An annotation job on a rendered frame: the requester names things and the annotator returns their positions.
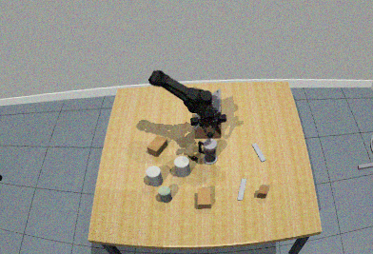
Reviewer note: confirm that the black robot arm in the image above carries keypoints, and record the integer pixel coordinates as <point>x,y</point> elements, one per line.
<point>193,98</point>

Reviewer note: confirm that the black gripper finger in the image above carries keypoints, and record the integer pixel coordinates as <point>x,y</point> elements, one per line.
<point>215,123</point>
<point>202,124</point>

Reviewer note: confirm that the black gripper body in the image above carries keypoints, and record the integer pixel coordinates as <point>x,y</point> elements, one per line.
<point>195,121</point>

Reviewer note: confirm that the grey flat bar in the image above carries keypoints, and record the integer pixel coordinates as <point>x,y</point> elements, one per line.
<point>242,189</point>
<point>259,152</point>

